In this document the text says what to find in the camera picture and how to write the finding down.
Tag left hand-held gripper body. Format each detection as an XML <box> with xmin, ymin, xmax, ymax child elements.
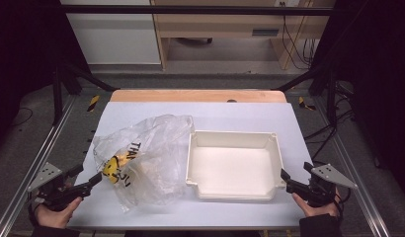
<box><xmin>27</xmin><ymin>161</ymin><xmax>84</xmax><ymax>211</ymax></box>

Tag yellow toy block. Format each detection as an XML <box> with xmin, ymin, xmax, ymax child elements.
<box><xmin>115</xmin><ymin>152</ymin><xmax>136</xmax><ymax>168</ymax></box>

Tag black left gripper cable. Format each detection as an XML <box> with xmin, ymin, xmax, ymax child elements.
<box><xmin>27</xmin><ymin>199</ymin><xmax>40</xmax><ymax>228</ymax></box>

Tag person's left hand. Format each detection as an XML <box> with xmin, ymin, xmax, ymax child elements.
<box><xmin>34</xmin><ymin>197</ymin><xmax>83</xmax><ymax>229</ymax></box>

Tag black horizontal frame bar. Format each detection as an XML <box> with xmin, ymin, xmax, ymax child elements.
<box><xmin>58</xmin><ymin>4</ymin><xmax>335</xmax><ymax>17</ymax></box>

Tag person's right hand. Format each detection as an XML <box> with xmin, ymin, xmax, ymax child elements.
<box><xmin>291</xmin><ymin>193</ymin><xmax>342</xmax><ymax>218</ymax></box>

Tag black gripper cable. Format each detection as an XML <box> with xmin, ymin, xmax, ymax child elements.
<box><xmin>334</xmin><ymin>187</ymin><xmax>353</xmax><ymax>213</ymax></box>
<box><xmin>27</xmin><ymin>199</ymin><xmax>40</xmax><ymax>228</ymax></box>

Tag light wooden desk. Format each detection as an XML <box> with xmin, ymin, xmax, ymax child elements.
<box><xmin>150</xmin><ymin>0</ymin><xmax>337</xmax><ymax>71</ymax></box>

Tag black hanging cables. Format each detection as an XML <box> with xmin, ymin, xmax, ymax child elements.
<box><xmin>281</xmin><ymin>1</ymin><xmax>319</xmax><ymax>71</ymax></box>

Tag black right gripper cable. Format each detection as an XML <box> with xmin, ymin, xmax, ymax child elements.
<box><xmin>334</xmin><ymin>187</ymin><xmax>353</xmax><ymax>213</ymax></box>

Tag wooden table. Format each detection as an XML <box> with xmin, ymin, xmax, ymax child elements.
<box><xmin>110</xmin><ymin>89</ymin><xmax>287</xmax><ymax>104</ymax></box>

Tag white plastic box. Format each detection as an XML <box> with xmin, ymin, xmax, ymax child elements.
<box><xmin>185</xmin><ymin>129</ymin><xmax>287</xmax><ymax>201</ymax></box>

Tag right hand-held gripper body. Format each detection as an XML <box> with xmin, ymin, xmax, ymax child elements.
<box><xmin>306</xmin><ymin>163</ymin><xmax>359</xmax><ymax>209</ymax></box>

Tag clear printed plastic bag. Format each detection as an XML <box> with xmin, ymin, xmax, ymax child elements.
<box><xmin>92</xmin><ymin>114</ymin><xmax>196</xmax><ymax>213</ymax></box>

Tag white cabinet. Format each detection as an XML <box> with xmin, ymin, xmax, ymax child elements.
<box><xmin>59</xmin><ymin>0</ymin><xmax>162</xmax><ymax>66</ymax></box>

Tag black frame leg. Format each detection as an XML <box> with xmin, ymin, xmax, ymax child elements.
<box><xmin>272</xmin><ymin>64</ymin><xmax>339</xmax><ymax>126</ymax></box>
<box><xmin>51</xmin><ymin>61</ymin><xmax>119</xmax><ymax>126</ymax></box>

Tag aluminium rail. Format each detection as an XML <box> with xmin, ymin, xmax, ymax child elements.
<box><xmin>0</xmin><ymin>95</ymin><xmax>78</xmax><ymax>237</ymax></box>
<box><xmin>313</xmin><ymin>98</ymin><xmax>391</xmax><ymax>237</ymax></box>

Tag yellow black tape piece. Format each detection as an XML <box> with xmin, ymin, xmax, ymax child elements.
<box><xmin>297</xmin><ymin>96</ymin><xmax>317</xmax><ymax>112</ymax></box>
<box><xmin>86</xmin><ymin>94</ymin><xmax>102</xmax><ymax>114</ymax></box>

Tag black curtain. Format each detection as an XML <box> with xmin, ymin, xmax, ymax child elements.
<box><xmin>308</xmin><ymin>0</ymin><xmax>405</xmax><ymax>200</ymax></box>
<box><xmin>0</xmin><ymin>0</ymin><xmax>90</xmax><ymax>153</ymax></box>

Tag thin black floor cable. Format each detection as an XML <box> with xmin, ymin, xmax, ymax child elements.
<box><xmin>10</xmin><ymin>107</ymin><xmax>35</xmax><ymax>128</ymax></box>

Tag black floor cables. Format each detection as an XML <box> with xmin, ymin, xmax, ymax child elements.
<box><xmin>303</xmin><ymin>83</ymin><xmax>356</xmax><ymax>163</ymax></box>

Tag white table mat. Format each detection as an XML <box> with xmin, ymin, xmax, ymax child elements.
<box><xmin>66</xmin><ymin>101</ymin><xmax>315</xmax><ymax>230</ymax></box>

